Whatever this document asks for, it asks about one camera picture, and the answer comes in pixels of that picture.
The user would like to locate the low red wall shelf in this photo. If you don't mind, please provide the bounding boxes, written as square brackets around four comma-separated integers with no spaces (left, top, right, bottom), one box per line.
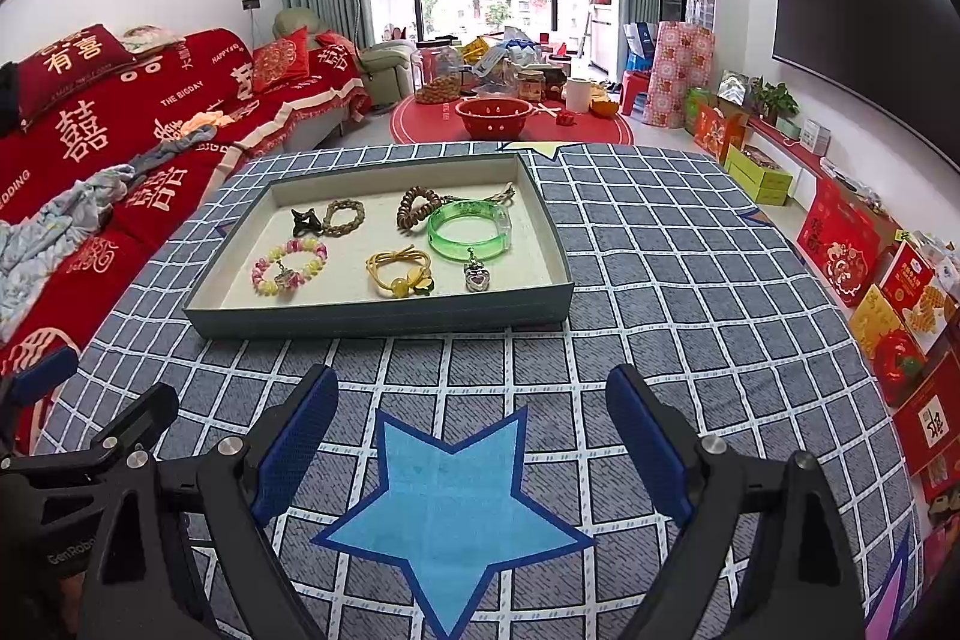
[749,114,902,236]

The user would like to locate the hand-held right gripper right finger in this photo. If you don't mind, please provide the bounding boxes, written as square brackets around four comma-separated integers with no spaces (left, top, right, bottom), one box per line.
[605,364,868,640]

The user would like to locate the clear plastic snack jar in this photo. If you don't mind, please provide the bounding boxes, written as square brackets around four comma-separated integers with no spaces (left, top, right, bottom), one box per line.
[414,43,467,106]

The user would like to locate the pink yellow flower bead bracelet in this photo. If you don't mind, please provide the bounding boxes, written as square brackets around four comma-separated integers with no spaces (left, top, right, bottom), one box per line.
[250,236,330,297]

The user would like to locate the grey shallow tray box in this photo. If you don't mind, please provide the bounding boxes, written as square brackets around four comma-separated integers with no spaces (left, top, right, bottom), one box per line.
[182,152,575,342]

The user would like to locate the red plastic stool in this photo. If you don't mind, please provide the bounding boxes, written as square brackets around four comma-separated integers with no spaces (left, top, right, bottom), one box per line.
[618,69,654,117]

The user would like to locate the large red lettered cushion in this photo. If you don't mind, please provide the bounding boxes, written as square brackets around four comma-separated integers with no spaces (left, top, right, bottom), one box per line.
[15,23,137,121]

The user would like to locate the red floral wrapped package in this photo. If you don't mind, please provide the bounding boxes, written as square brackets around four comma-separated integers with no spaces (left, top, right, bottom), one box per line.
[642,19,716,130]

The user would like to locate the small white box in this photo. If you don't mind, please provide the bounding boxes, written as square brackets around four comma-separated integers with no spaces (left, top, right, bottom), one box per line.
[798,119,833,156]

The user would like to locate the red flower print gift box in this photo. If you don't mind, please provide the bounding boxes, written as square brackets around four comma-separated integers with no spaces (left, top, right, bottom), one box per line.
[796,178,902,309]

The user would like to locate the brown coil hair tie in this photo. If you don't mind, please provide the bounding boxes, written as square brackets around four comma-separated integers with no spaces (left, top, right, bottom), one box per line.
[395,184,446,232]

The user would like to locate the red box with white label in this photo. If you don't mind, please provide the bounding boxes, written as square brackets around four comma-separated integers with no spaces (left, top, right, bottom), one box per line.
[892,346,960,500]

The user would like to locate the pile of plastic bags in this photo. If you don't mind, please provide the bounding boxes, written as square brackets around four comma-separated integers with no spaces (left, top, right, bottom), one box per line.
[460,28,553,94]

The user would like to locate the small red cushion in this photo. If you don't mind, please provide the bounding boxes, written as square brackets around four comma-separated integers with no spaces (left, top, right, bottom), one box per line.
[314,30,354,69]

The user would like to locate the small potted green plant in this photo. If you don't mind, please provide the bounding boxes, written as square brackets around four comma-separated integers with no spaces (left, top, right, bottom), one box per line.
[749,77,800,124]

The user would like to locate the sofa with red cover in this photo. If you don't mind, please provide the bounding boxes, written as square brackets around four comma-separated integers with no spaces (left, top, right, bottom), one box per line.
[0,25,373,461]

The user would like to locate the yellow hair tie with bead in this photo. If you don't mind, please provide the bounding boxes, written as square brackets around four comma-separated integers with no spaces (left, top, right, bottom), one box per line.
[364,244,437,301]

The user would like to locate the red waffle snack box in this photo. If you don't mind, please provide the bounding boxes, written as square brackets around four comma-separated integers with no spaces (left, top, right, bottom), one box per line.
[878,241,960,342]

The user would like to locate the red plastic colander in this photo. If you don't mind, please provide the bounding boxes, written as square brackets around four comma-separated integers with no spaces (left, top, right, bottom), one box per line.
[454,97,536,139]

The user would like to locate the yellow-green flat boxes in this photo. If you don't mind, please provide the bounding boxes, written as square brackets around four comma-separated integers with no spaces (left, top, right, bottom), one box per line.
[723,144,794,207]

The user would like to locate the wall-mounted black television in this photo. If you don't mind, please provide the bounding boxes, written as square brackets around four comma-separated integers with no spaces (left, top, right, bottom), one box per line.
[772,0,960,152]

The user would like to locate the green gift box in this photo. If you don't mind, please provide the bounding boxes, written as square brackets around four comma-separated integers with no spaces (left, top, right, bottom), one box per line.
[683,86,718,136]

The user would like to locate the green translucent bangle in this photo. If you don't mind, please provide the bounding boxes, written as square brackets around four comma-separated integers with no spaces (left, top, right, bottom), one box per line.
[427,198,521,259]

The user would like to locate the braided tan rope bracelet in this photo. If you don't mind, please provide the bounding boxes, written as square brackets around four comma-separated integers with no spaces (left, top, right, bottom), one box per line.
[322,198,367,239]

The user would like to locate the silver heart pendant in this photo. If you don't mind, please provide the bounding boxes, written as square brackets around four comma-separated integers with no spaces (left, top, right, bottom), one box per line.
[460,249,491,295]

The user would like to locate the checked blue-grey star tablecloth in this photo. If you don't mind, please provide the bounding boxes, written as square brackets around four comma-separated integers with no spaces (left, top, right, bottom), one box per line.
[34,139,928,640]

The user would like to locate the pale green armchair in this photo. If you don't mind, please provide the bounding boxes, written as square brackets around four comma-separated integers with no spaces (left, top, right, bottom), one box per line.
[273,7,418,109]

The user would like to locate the red patterned square cushion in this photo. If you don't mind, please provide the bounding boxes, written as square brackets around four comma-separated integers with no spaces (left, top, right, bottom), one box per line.
[250,26,313,94]

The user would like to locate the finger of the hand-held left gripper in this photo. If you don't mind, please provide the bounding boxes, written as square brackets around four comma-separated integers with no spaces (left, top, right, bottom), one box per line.
[0,345,80,413]
[0,382,180,485]

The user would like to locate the grey and peach garment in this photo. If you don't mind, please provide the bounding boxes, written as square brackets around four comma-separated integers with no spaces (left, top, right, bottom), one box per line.
[130,110,249,170]

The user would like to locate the yellow box with red pepper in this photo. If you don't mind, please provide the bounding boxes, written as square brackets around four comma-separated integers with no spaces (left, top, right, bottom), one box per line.
[847,283,932,406]

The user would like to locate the orange gift box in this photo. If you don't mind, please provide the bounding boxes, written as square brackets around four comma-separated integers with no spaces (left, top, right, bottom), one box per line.
[693,103,748,162]

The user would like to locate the white and blue bag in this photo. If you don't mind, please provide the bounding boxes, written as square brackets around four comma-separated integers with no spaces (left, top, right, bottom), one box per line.
[623,20,662,61]

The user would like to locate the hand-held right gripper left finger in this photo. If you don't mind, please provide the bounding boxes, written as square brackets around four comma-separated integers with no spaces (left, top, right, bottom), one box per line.
[79,364,340,640]

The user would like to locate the round red table cover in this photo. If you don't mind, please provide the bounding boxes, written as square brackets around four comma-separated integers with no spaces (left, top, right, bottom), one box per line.
[389,92,635,147]

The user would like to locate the light floral cloth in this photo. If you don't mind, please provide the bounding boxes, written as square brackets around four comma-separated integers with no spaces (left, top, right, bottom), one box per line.
[0,163,140,342]

